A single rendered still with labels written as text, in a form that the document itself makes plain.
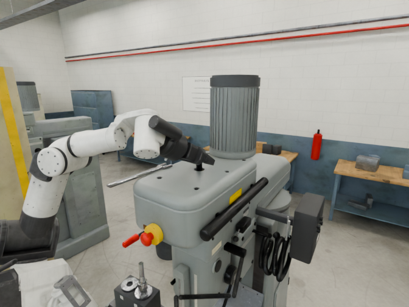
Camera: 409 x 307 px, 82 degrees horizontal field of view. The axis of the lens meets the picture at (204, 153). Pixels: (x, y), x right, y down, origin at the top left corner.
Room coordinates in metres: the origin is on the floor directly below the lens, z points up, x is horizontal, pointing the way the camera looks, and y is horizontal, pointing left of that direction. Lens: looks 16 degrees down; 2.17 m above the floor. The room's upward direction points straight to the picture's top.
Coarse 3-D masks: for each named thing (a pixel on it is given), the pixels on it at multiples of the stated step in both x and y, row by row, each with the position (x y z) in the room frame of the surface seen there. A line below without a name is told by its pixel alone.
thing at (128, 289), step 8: (128, 280) 1.05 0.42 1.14; (136, 280) 1.05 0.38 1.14; (120, 288) 1.01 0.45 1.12; (128, 288) 0.99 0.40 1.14; (136, 288) 1.01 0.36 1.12; (152, 288) 1.01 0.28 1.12; (120, 296) 0.97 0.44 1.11; (128, 296) 0.96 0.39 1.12; (136, 296) 0.95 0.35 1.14; (144, 296) 0.95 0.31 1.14; (152, 296) 0.96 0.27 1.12; (120, 304) 0.98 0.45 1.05; (128, 304) 0.95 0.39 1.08; (136, 304) 0.92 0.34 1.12; (144, 304) 0.91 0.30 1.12; (152, 304) 0.94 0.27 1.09; (160, 304) 0.99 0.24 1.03
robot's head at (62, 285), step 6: (66, 276) 0.51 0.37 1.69; (72, 276) 0.49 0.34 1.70; (60, 282) 0.49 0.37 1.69; (66, 282) 0.48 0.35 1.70; (72, 282) 0.48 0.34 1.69; (54, 288) 0.49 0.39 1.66; (60, 288) 0.46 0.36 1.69; (66, 288) 0.47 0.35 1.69; (78, 288) 0.48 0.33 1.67; (54, 294) 0.47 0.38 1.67; (66, 294) 0.46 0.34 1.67; (84, 294) 0.48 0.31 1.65; (72, 300) 0.46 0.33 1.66; (90, 300) 0.48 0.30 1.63; (78, 306) 0.46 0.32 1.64; (84, 306) 0.47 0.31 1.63
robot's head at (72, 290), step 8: (72, 288) 0.49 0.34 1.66; (56, 296) 0.47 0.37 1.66; (64, 296) 0.47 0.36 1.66; (72, 296) 0.48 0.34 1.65; (80, 296) 0.49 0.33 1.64; (56, 304) 0.48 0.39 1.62; (64, 304) 0.47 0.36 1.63; (80, 304) 0.47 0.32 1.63; (88, 304) 0.48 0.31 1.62; (96, 304) 0.50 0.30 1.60
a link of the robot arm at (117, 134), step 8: (128, 112) 0.62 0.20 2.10; (136, 112) 0.61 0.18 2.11; (144, 112) 0.61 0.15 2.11; (152, 112) 0.62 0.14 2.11; (120, 120) 0.61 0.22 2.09; (128, 120) 0.62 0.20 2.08; (112, 128) 0.60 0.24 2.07; (120, 128) 0.63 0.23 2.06; (128, 128) 0.64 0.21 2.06; (112, 136) 0.59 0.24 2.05; (120, 136) 0.62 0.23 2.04; (128, 136) 0.65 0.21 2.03; (112, 144) 0.59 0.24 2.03; (120, 144) 0.61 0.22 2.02
